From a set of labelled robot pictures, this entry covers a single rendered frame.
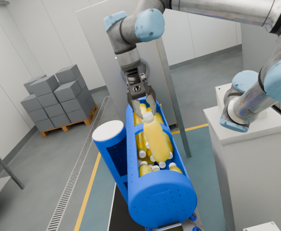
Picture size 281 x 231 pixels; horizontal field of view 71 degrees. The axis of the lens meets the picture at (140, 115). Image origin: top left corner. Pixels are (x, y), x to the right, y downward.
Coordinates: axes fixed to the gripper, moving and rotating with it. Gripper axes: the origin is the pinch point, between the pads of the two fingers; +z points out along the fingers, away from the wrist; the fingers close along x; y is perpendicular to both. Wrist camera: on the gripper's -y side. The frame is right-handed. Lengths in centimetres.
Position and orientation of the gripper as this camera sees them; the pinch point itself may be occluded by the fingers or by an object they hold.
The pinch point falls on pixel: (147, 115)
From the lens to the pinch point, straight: 73.2
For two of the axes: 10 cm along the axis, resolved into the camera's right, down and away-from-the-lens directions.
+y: -0.7, -4.6, 8.9
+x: -9.5, 3.0, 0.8
